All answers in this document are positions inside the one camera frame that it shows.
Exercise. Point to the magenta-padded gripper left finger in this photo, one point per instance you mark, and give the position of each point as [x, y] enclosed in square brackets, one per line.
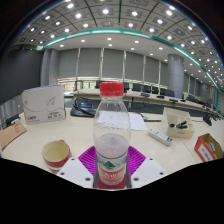
[86, 163]

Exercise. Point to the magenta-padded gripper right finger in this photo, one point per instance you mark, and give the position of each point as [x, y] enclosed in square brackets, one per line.
[137, 163]

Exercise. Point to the clear red-capped water bottle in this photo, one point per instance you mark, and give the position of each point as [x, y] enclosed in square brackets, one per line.
[111, 133]

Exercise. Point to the red and cream patterned mug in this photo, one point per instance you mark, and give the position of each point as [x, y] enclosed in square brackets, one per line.
[55, 156]

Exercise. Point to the white power strip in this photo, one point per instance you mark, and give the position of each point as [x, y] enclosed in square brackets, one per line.
[160, 136]

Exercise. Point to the white printed paper sheet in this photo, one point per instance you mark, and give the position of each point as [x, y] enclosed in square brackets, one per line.
[137, 121]

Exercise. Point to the black clip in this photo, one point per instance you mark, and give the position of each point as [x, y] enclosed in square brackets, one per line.
[180, 125]

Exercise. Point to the white open organizer box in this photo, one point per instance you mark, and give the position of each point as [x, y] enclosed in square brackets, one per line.
[176, 115]

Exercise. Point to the long curved conference desk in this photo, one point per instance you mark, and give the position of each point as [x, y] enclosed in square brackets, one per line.
[150, 100]

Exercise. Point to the open brown red-labelled cardboard box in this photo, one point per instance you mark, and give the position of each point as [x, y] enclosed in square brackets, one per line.
[203, 153]

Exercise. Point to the white printed cardboard carton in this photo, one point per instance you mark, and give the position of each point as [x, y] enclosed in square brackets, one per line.
[43, 105]

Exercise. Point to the row of black office chairs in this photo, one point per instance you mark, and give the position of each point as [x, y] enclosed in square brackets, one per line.
[146, 88]

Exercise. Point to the grey green eraser block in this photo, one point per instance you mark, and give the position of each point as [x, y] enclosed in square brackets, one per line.
[212, 147]

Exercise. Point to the brown cardboard sheet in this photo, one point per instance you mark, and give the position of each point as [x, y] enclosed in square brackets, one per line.
[10, 135]

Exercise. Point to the black desk microphone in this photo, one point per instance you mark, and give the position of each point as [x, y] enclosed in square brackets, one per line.
[207, 120]

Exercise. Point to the black flat device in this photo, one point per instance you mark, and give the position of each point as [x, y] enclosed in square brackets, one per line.
[12, 120]

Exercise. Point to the group of ceiling lights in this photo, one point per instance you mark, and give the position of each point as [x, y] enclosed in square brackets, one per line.
[105, 11]

